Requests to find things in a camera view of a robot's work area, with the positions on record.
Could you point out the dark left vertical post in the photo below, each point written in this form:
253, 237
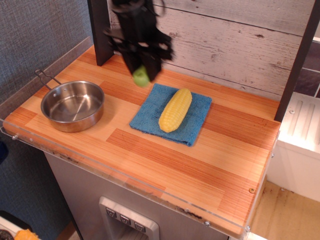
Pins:
100, 21

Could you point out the silver toy fridge dispenser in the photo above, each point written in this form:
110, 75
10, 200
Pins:
123, 223

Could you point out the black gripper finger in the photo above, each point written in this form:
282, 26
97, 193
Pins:
132, 60
152, 64

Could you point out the orange object bottom left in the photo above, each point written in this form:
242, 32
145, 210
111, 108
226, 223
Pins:
25, 234

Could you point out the yellow toy corn cob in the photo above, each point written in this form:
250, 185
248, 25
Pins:
175, 111

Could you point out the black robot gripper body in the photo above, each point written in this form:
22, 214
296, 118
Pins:
138, 32

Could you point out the dark right vertical post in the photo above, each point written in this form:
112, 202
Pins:
302, 53

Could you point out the white toy sink unit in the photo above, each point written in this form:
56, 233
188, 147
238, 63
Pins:
295, 161

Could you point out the green handled grey spatula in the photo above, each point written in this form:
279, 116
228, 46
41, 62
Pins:
140, 76

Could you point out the blue cloth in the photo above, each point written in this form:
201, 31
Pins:
147, 118

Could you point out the dark vertical post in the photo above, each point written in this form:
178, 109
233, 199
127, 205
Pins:
302, 53
100, 21

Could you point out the stainless steel pan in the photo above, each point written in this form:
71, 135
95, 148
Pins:
73, 106

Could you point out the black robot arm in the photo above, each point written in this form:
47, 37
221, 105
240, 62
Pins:
130, 5

